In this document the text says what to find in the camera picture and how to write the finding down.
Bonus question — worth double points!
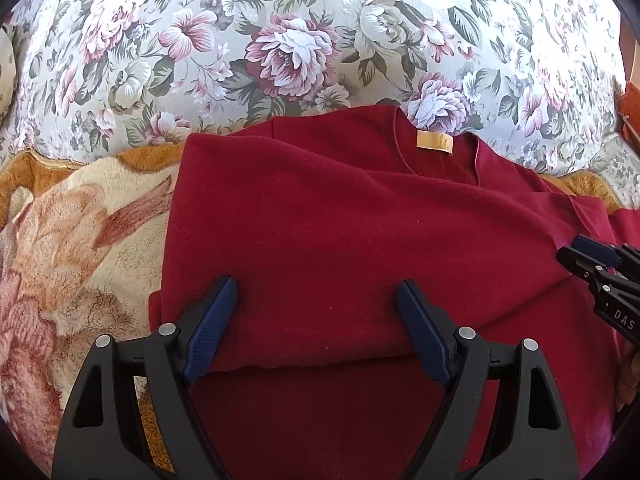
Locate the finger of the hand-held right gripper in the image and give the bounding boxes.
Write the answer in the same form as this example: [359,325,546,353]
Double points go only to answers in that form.
[585,269,640,346]
[556,235,640,282]

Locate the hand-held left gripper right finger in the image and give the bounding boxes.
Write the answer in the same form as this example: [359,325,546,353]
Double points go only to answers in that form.
[395,280,581,480]

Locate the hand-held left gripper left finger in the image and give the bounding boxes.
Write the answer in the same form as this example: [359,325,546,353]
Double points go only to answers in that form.
[51,275,240,480]

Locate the dark red sweater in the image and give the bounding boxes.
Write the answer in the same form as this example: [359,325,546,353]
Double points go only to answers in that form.
[147,105,640,480]

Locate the orange wooden furniture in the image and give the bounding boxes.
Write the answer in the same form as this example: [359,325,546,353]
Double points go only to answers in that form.
[619,25,640,141]

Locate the orange floral plush blanket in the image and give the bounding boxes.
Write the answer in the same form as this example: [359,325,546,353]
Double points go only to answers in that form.
[0,142,640,480]

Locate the cream spotted pillow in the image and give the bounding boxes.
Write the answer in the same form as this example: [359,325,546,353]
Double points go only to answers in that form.
[0,25,16,127]

